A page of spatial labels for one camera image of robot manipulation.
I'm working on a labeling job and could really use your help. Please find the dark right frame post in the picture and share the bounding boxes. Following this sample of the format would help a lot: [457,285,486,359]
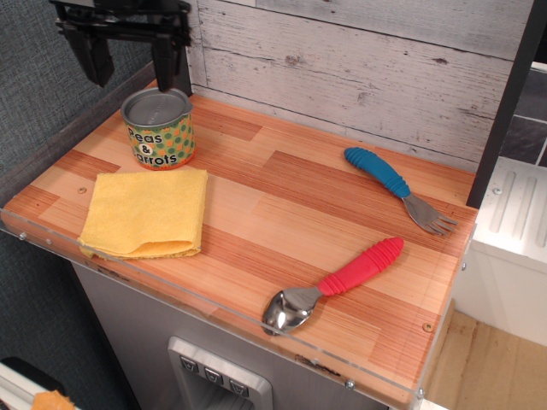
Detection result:
[466,0,546,209]

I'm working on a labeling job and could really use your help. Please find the yellow dish towel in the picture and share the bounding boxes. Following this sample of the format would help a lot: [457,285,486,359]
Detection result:
[78,169,208,259]

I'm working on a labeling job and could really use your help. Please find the blue handled toy fork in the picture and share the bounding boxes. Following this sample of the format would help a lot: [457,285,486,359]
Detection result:
[344,147,457,236]

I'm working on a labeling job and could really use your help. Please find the red handled toy spoon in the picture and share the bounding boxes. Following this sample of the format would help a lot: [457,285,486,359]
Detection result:
[262,237,404,336]

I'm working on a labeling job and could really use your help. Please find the peas and carrots toy can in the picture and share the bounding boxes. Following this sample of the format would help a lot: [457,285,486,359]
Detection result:
[121,88,196,171]

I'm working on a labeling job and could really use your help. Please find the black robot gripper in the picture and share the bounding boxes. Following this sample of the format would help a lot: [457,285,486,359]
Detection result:
[52,0,191,92]

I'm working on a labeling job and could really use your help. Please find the dark frame post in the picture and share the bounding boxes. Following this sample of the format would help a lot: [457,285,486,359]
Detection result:
[151,0,193,97]
[466,0,546,209]

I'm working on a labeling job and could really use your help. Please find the dark left frame post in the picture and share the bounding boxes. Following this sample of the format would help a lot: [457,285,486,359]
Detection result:
[151,0,193,97]

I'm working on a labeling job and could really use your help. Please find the white toy sink unit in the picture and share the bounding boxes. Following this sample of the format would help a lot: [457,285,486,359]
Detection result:
[450,61,547,348]

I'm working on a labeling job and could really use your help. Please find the grey toy fridge cabinet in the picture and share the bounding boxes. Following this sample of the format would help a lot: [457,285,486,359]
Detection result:
[74,264,385,409]

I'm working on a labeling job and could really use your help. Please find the orange object bottom left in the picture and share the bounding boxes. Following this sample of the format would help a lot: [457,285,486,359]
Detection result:
[31,390,76,410]

